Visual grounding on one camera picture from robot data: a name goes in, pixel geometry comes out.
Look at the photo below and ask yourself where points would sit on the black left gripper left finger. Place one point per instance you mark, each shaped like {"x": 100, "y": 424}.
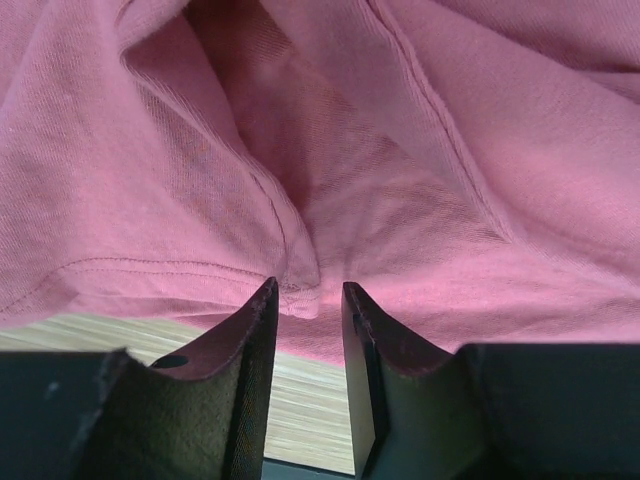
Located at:
{"x": 199, "y": 412}

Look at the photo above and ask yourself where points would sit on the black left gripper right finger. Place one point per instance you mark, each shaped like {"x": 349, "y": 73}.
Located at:
{"x": 489, "y": 410}

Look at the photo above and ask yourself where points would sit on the salmon pink t shirt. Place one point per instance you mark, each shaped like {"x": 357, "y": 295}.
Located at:
{"x": 474, "y": 165}

